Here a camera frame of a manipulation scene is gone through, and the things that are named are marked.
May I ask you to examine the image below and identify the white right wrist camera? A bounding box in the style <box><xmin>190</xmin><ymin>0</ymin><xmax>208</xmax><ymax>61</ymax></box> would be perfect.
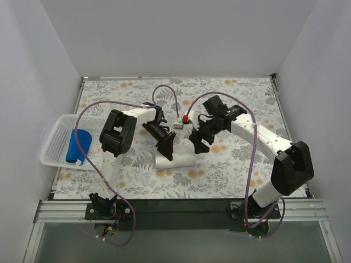
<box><xmin>182</xmin><ymin>110</ymin><xmax>200</xmax><ymax>129</ymax></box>

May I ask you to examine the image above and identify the white towel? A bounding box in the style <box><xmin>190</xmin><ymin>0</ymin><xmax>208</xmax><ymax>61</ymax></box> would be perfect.
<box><xmin>155</xmin><ymin>145</ymin><xmax>197</xmax><ymax>169</ymax></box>

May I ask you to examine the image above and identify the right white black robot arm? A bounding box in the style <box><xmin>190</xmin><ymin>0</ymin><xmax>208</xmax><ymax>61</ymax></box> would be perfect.
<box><xmin>182</xmin><ymin>92</ymin><xmax>314</xmax><ymax>218</ymax></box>

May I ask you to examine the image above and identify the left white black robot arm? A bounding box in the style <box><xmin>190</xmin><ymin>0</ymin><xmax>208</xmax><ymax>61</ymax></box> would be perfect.
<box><xmin>89</xmin><ymin>102</ymin><xmax>176</xmax><ymax>217</ymax></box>

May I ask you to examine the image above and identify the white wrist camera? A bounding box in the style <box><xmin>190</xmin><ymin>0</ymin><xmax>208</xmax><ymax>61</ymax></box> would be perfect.
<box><xmin>173</xmin><ymin>117</ymin><xmax>185</xmax><ymax>132</ymax></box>
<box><xmin>182</xmin><ymin>110</ymin><xmax>200</xmax><ymax>129</ymax></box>

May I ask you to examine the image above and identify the white perforated plastic basket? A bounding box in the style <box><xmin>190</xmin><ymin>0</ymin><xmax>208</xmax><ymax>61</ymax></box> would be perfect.
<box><xmin>40</xmin><ymin>114</ymin><xmax>106</xmax><ymax>170</ymax></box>

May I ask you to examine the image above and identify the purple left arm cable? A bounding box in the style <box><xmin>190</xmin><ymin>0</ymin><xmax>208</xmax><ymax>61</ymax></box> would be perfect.
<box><xmin>75</xmin><ymin>85</ymin><xmax>183</xmax><ymax>247</ymax></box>

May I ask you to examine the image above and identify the floral patterned table mat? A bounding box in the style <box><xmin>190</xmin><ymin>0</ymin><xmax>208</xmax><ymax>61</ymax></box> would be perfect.
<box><xmin>53</xmin><ymin>77</ymin><xmax>313</xmax><ymax>200</ymax></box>

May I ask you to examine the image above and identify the blue microfiber towel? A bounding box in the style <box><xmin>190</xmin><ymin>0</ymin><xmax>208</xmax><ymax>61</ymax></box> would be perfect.
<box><xmin>65</xmin><ymin>128</ymin><xmax>93</xmax><ymax>164</ymax></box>

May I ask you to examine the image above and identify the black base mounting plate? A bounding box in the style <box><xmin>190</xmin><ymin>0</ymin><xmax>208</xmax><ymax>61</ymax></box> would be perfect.
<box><xmin>84</xmin><ymin>199</ymin><xmax>281</xmax><ymax>232</ymax></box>

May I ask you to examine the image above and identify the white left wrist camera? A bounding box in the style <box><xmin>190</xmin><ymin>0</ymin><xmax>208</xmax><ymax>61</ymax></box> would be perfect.
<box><xmin>173</xmin><ymin>117</ymin><xmax>185</xmax><ymax>132</ymax></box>

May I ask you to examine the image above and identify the aluminium frame rail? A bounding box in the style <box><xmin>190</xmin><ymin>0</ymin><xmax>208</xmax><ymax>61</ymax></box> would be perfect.
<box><xmin>24</xmin><ymin>199</ymin><xmax>342</xmax><ymax>262</ymax></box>

